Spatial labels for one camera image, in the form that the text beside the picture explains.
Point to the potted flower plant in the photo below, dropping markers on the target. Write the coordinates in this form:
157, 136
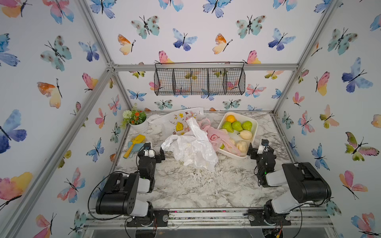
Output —
135, 118

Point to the blue toy scoop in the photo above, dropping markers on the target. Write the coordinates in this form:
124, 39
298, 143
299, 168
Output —
136, 147

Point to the green pear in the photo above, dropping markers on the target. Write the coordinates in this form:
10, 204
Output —
228, 126
247, 125
237, 126

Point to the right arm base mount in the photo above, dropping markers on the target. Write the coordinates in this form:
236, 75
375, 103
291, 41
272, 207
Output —
261, 217

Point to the yellow toy shovel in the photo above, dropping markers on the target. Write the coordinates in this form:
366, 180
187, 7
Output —
138, 139

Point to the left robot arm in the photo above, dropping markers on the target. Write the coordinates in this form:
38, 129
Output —
119, 194

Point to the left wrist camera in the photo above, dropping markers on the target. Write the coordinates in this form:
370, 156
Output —
149, 153

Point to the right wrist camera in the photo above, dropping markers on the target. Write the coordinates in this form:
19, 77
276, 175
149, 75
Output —
263, 149

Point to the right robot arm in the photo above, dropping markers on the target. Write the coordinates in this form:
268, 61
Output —
306, 185

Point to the white printed plastic bag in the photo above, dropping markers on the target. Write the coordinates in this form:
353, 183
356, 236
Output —
176, 122

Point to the green pear left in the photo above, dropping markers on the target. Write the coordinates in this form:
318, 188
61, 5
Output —
228, 126

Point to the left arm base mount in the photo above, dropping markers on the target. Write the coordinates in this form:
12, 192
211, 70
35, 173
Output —
158, 218

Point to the green pear middle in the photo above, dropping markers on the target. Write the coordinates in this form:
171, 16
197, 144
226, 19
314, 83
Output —
237, 126

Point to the black wire basket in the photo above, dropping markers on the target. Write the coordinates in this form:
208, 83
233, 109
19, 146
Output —
199, 78

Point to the green pear right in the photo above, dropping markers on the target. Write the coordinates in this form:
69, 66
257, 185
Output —
247, 125

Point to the beige pear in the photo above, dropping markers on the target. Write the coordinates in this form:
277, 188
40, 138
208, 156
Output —
242, 146
246, 135

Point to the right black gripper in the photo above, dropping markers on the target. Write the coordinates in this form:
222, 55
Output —
254, 153

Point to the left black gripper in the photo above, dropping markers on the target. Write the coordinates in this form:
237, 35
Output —
158, 158

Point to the white plastic tray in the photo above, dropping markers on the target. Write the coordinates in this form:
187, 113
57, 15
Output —
235, 135

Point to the pink plastic bag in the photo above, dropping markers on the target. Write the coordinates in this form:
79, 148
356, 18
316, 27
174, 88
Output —
218, 138

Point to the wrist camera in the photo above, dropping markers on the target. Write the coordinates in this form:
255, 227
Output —
263, 149
149, 153

